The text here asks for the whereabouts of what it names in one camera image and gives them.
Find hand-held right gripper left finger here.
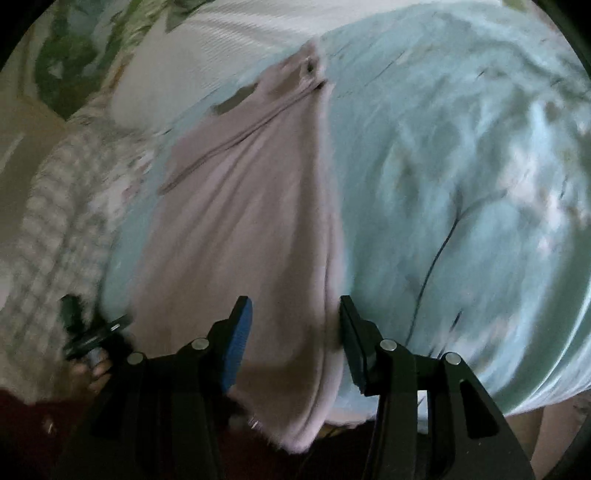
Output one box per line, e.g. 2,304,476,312
51,295,254,480

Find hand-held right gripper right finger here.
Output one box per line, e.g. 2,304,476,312
339,295,536,480

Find mauve pants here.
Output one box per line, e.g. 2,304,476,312
124,39,354,455

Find person's left hand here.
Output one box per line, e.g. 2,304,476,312
69,348,115,400

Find grey plaid cloth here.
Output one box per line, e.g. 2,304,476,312
0,105,160,407

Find dark red clothing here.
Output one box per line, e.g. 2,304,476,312
0,387,382,480

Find light blue floral bedsheet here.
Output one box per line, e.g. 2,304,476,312
99,0,591,437

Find green leaf print pillow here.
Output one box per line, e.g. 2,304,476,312
34,0,164,121

